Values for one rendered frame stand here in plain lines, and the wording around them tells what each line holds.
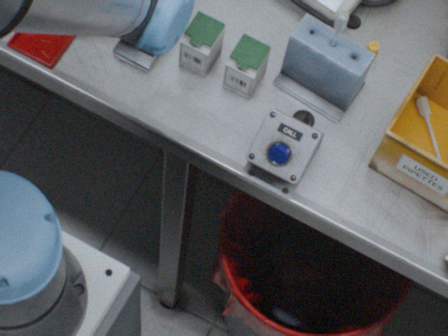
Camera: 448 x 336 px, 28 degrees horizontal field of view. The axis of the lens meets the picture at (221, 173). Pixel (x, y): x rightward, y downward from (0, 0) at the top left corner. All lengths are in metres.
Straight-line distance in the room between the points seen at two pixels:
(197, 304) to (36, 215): 1.17
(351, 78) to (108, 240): 1.03
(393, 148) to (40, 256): 0.46
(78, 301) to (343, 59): 0.43
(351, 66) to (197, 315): 0.99
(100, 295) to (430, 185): 0.42
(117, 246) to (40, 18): 1.41
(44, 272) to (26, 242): 0.04
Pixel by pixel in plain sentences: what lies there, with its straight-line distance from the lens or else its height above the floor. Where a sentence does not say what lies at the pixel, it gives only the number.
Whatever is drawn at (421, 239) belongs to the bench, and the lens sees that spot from 1.13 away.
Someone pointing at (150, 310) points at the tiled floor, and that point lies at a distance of 1.96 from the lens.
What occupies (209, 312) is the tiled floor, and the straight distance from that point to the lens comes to 1.96.
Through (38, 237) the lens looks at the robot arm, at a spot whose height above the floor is 1.12.
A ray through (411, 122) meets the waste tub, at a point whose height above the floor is 0.88.
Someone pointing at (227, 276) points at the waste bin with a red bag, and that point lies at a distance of 1.52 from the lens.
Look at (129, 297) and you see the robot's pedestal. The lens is 1.06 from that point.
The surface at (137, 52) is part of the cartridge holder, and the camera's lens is 1.18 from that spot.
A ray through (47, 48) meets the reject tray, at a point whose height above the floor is 0.88.
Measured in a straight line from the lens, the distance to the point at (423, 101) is 1.19.
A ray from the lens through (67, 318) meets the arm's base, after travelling 0.98.
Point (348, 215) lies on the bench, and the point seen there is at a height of 0.88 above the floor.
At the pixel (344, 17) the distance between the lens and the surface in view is 1.05.
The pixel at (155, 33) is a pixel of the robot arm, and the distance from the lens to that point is 0.83.
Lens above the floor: 1.89
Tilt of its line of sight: 66 degrees down
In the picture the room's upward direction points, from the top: 11 degrees clockwise
